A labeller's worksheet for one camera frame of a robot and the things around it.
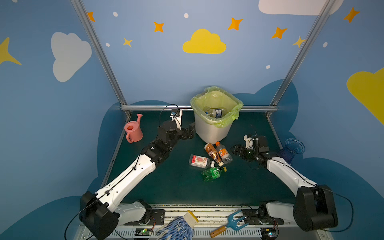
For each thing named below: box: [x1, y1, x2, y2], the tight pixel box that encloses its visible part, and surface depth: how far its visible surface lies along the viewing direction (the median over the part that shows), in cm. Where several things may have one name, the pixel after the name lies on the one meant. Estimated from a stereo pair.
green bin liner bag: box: [190, 86, 244, 128], surface depth 92 cm
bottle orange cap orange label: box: [215, 141, 233, 165], surface depth 95 cm
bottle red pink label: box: [189, 154, 215, 168], surface depth 92 cm
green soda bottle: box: [201, 166, 223, 182], surface depth 88 cm
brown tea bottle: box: [204, 142, 224, 167], surface depth 95 cm
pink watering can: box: [124, 113, 144, 144], surface depth 100 cm
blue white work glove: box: [155, 210, 199, 240], surface depth 72 cm
